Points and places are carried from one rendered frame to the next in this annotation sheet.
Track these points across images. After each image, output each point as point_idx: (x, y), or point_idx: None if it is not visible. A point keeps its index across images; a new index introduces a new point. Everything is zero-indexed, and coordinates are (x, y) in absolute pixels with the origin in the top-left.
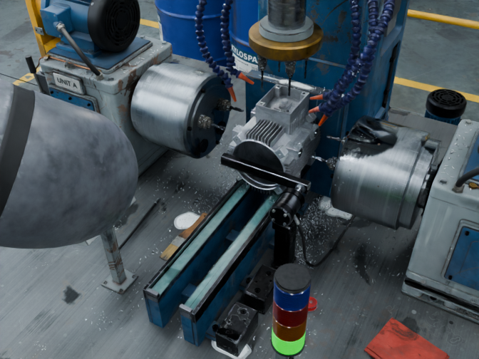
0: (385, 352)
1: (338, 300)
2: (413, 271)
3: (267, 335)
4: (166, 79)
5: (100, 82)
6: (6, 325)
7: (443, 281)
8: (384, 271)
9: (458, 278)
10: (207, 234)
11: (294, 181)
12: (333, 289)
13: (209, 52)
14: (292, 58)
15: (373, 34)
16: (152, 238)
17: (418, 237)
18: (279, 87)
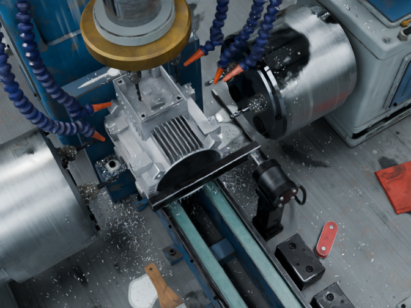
0: (409, 199)
1: (335, 202)
2: (359, 126)
3: (346, 288)
4: (5, 198)
5: None
6: None
7: (383, 111)
8: (321, 145)
9: (400, 99)
10: (227, 282)
11: (245, 155)
12: (320, 199)
13: (49, 118)
14: (187, 42)
15: None
16: None
17: (366, 98)
18: (124, 81)
